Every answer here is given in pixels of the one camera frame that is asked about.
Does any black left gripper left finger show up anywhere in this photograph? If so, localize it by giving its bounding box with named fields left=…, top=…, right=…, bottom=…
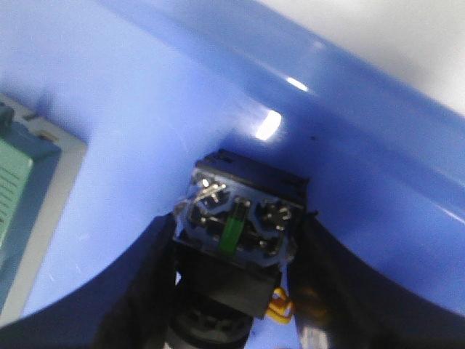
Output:
left=1, top=214, right=176, bottom=348

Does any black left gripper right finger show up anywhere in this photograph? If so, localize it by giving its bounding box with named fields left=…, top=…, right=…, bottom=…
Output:
left=288, top=213, right=464, bottom=348

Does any red emergency stop button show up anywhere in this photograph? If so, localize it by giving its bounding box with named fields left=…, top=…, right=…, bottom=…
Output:
left=166, top=149, right=308, bottom=348

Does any green terminal block module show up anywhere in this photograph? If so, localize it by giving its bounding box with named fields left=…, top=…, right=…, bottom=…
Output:
left=1, top=95, right=87, bottom=326

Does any blue plastic tray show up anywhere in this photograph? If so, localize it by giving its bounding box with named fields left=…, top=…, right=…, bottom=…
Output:
left=1, top=1, right=464, bottom=314

